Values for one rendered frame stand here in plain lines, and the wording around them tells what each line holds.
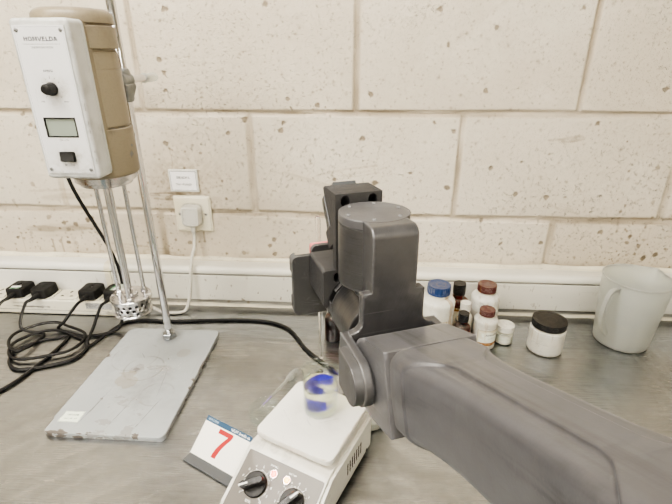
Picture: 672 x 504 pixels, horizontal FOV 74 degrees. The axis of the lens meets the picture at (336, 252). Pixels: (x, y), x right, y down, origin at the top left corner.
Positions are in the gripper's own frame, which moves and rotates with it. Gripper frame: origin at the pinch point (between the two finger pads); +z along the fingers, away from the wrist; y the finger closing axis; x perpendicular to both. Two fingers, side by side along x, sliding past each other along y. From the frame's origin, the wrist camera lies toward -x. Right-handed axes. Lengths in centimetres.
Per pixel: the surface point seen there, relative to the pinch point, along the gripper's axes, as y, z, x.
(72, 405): 38, 23, 33
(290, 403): 3.8, 3.9, 25.4
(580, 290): -66, 21, 26
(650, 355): -70, 5, 34
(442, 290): -31.1, 21.7, 20.9
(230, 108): 5, 52, -13
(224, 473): 14.3, 2.2, 33.9
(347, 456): -1.8, -5.7, 27.9
